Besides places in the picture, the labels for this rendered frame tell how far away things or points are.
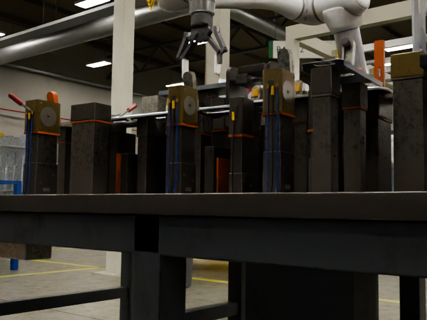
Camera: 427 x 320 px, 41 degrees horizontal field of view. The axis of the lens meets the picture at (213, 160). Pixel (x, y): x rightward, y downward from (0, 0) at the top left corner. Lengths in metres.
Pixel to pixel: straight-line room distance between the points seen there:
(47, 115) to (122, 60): 3.92
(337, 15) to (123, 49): 4.05
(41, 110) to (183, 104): 0.64
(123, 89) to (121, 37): 0.56
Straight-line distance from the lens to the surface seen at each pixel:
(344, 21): 2.28
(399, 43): 9.57
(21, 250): 1.97
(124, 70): 6.05
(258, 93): 1.99
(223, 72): 10.06
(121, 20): 6.20
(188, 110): 1.74
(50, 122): 2.19
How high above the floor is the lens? 0.67
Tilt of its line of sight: 5 degrees up
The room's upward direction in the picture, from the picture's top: 1 degrees clockwise
